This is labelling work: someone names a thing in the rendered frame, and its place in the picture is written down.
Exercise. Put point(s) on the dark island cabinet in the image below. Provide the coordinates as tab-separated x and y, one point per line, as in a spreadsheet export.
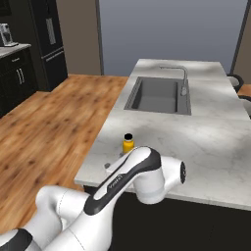
183	228

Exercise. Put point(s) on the black stool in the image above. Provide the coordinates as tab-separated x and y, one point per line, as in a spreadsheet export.
236	81

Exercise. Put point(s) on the grey coffee machine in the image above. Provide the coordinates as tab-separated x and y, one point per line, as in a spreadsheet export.
6	34

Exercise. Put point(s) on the yellow bottle with black cap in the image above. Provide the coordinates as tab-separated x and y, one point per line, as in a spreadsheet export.
128	145

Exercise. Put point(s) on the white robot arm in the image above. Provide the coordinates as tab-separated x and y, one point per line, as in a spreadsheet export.
98	228

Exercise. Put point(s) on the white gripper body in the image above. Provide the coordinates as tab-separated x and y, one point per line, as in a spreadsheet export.
115	164

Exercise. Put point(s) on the grey metal tap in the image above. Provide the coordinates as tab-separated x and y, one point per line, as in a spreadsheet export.
184	80

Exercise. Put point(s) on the grey sink basin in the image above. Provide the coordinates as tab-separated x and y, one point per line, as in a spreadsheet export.
157	96

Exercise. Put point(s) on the black cupboard run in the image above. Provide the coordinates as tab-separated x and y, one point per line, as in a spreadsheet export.
14	80

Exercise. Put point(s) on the black fridge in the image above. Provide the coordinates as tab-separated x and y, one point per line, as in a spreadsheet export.
49	42

